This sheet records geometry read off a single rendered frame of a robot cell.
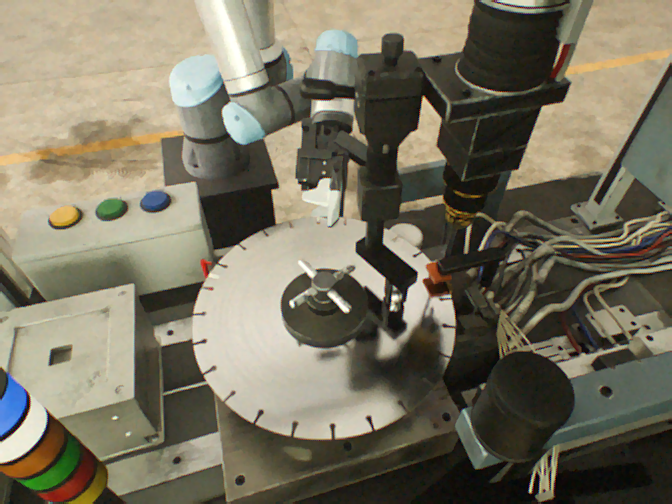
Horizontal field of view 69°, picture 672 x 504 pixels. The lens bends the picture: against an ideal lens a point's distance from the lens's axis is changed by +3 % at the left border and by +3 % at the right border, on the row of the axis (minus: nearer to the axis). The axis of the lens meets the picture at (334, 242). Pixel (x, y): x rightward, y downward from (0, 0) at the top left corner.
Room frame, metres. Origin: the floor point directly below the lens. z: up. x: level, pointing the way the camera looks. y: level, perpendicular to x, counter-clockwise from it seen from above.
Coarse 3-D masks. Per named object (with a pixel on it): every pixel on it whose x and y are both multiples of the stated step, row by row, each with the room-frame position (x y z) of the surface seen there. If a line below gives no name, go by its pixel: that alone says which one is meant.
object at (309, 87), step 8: (304, 80) 0.42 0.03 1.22; (312, 80) 0.42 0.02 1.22; (320, 80) 0.42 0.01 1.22; (328, 80) 0.43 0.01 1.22; (304, 88) 0.41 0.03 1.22; (312, 88) 0.41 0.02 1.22; (320, 88) 0.42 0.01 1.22; (328, 88) 0.42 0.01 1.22; (336, 88) 0.42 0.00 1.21; (344, 88) 0.42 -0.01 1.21; (352, 88) 0.43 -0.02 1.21; (304, 96) 0.41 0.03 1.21; (312, 96) 0.41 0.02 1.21; (320, 96) 0.41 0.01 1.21; (328, 96) 0.41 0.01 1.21; (336, 96) 0.42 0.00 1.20; (344, 96) 0.42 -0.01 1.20; (352, 96) 0.42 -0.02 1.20
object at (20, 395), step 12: (0, 372) 0.15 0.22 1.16; (0, 384) 0.14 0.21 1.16; (12, 384) 0.15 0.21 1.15; (0, 396) 0.14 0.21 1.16; (12, 396) 0.14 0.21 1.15; (24, 396) 0.15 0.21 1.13; (0, 408) 0.13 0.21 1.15; (12, 408) 0.14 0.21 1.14; (24, 408) 0.14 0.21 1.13; (0, 420) 0.13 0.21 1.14; (12, 420) 0.13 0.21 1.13; (0, 432) 0.12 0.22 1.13
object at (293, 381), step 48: (288, 240) 0.46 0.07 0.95; (336, 240) 0.46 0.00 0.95; (384, 240) 0.46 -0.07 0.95; (240, 288) 0.38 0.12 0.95; (432, 288) 0.38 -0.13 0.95; (240, 336) 0.30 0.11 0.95; (288, 336) 0.30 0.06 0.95; (384, 336) 0.30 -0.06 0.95; (432, 336) 0.30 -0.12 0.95; (240, 384) 0.24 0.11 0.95; (288, 384) 0.24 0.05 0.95; (336, 384) 0.24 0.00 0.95; (384, 384) 0.24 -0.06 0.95; (432, 384) 0.24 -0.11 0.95; (288, 432) 0.19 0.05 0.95; (336, 432) 0.19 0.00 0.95
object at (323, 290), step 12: (300, 264) 0.38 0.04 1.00; (348, 264) 0.38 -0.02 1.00; (312, 276) 0.36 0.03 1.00; (324, 276) 0.35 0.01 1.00; (336, 276) 0.36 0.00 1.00; (312, 288) 0.34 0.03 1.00; (324, 288) 0.34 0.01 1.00; (300, 300) 0.32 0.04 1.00; (324, 300) 0.33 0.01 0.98; (336, 300) 0.32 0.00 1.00; (348, 312) 0.31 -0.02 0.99
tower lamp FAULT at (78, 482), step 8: (88, 448) 0.16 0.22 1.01; (88, 456) 0.15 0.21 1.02; (80, 464) 0.14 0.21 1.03; (88, 464) 0.14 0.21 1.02; (80, 472) 0.13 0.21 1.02; (88, 472) 0.14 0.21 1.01; (72, 480) 0.13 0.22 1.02; (80, 480) 0.13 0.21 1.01; (88, 480) 0.13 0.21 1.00; (56, 488) 0.12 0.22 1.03; (64, 488) 0.12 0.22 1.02; (72, 488) 0.12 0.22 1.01; (80, 488) 0.12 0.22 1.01; (48, 496) 0.12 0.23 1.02; (56, 496) 0.12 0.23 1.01; (64, 496) 0.12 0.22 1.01; (72, 496) 0.12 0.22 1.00
